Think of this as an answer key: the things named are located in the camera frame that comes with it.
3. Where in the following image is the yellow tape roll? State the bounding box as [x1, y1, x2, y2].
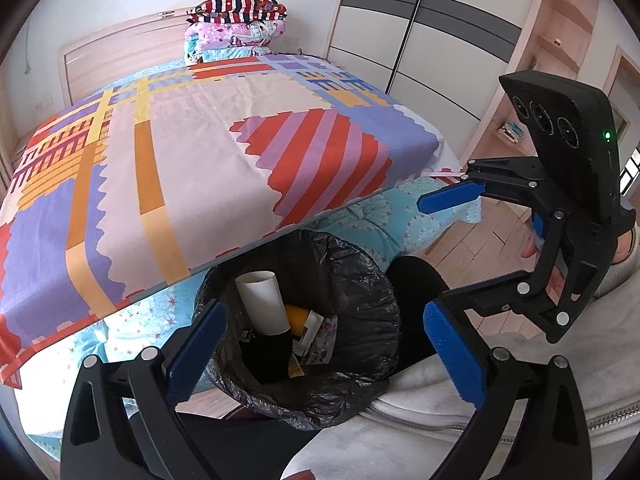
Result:
[284, 304, 310, 342]

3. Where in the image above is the black trash bag bin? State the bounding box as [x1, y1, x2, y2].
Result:
[195, 230, 400, 431]

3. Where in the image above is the white grey sliding wardrobe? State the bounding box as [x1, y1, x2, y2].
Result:
[329, 0, 533, 155]

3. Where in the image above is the white cardboard tube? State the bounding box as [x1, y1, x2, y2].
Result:
[234, 271, 290, 336]

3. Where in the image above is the colourful patterned bed mat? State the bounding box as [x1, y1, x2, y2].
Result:
[1, 54, 459, 388]

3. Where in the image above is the striped folded blanket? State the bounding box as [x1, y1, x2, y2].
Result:
[186, 0, 288, 24]

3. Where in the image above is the pink cartoon folded quilt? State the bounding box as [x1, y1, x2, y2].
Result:
[183, 20, 285, 65]

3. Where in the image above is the light wood headboard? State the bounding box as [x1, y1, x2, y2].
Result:
[58, 8, 189, 106]

